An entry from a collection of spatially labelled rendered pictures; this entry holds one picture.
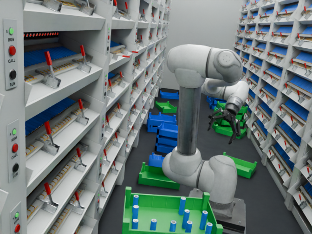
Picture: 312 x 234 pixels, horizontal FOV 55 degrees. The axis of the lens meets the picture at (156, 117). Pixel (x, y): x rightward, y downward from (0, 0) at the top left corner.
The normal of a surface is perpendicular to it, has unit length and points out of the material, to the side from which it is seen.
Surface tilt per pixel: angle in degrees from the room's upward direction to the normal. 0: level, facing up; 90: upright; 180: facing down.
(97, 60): 90
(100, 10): 90
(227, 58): 68
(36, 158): 18
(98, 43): 90
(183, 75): 110
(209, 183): 87
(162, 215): 0
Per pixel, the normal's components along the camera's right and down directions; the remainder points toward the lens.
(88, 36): -0.10, 0.29
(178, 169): -0.50, 0.37
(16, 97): 0.99, 0.14
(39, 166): 0.42, -0.86
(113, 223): 0.11, -0.95
